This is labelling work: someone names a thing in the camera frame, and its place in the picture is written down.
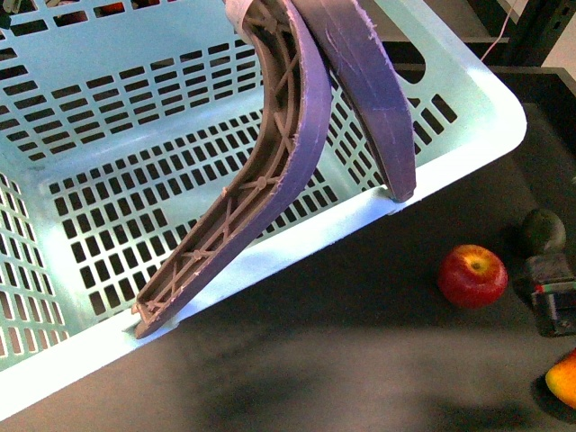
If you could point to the black perforated shelf post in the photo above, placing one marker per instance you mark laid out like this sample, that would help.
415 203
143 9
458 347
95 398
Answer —
539 27

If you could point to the red apple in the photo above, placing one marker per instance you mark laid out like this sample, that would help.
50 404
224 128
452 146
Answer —
472 277

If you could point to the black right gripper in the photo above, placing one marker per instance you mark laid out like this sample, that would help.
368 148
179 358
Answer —
546 285

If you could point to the orange yellow mango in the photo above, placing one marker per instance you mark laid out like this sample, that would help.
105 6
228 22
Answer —
560 380

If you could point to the green avocado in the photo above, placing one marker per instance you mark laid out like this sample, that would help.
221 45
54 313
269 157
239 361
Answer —
542 232

